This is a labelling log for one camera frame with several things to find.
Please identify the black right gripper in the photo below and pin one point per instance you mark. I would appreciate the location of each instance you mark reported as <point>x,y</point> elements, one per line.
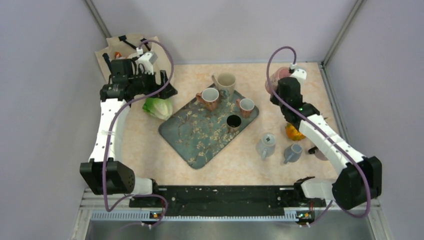
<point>274,99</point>

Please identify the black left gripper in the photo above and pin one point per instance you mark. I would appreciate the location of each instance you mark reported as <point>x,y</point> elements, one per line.
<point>169,91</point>

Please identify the pink cartoon mug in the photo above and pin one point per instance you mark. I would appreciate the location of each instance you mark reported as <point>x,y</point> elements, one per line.
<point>281,73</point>

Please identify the pink flower mug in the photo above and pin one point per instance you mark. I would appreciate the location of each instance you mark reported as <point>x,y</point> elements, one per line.
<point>209,97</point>

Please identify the salmon pink text mug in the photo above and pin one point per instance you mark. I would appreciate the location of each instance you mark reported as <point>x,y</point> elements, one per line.
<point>246,106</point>

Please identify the beige tall mug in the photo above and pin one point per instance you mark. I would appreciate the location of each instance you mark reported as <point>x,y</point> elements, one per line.
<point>225,83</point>

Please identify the grey blue glass mug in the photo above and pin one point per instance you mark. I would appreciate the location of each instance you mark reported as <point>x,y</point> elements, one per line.
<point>265,147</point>

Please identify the brown dark mug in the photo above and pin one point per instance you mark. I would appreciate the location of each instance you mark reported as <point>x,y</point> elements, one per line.
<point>233,123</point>

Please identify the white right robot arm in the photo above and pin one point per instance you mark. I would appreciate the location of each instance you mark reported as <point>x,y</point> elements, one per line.
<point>359,178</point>

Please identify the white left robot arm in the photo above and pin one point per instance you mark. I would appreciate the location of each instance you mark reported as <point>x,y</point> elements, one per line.
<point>104,173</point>

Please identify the small blue grey mug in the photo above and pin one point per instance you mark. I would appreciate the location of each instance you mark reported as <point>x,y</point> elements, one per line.
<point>292,153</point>

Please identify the lilac purple mug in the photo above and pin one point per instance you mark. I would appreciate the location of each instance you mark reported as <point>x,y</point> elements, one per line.
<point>315,151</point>

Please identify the green lettuce toy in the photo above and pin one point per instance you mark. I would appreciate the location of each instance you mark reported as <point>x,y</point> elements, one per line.
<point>158,108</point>

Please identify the blue floral tray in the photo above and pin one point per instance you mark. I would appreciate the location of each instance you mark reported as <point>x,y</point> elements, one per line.
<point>198,134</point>

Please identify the beige tote bag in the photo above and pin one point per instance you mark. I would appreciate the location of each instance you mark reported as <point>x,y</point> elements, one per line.
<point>125,47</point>

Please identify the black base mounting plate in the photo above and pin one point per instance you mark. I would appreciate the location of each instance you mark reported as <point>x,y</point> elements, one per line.
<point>226,200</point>

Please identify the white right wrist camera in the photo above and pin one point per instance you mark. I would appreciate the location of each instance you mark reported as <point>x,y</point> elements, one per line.
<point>299,73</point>

